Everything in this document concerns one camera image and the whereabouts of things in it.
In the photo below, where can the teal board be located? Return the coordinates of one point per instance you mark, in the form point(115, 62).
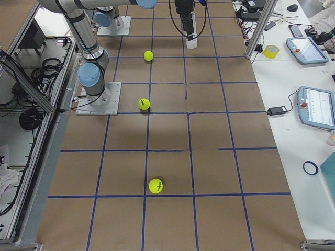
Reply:
point(327, 169)

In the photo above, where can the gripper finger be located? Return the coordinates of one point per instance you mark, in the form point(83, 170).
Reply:
point(187, 25)

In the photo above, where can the blue teach pendant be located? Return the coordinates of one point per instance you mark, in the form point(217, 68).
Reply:
point(316, 107)
point(306, 51)

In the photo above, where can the black power adapter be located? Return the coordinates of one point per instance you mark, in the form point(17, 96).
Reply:
point(274, 111)

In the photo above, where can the tennis ball centre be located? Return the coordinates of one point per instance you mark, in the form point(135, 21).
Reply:
point(144, 104)

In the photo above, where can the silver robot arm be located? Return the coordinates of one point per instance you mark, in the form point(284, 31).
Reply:
point(91, 72)
point(113, 12)

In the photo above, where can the tennis ball far image-left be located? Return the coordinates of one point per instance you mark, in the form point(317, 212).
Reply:
point(148, 55)

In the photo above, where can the clear tennis ball can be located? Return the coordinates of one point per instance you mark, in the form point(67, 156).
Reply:
point(192, 44)

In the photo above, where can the blue teach pendant near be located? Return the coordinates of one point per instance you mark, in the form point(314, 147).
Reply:
point(316, 107)

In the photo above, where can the yellow tape roll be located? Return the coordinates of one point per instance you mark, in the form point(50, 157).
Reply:
point(271, 51)

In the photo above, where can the black computer mouse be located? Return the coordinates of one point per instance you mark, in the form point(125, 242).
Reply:
point(292, 8)

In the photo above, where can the black smartphone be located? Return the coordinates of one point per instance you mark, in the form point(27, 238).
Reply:
point(295, 31)

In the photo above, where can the blue teach pendant far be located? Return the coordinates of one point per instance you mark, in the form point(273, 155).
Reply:
point(306, 51)

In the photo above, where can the tennis ball far image-right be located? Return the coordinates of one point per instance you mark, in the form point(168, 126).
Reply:
point(155, 186)

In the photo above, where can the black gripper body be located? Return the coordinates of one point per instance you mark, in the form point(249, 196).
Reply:
point(185, 7)

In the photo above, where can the aluminium frame post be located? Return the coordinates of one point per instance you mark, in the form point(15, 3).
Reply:
point(265, 15)

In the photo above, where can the metal corner clamp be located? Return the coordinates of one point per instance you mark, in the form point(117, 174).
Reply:
point(318, 245)

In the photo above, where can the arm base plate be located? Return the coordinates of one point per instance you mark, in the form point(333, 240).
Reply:
point(107, 103)
point(119, 26)

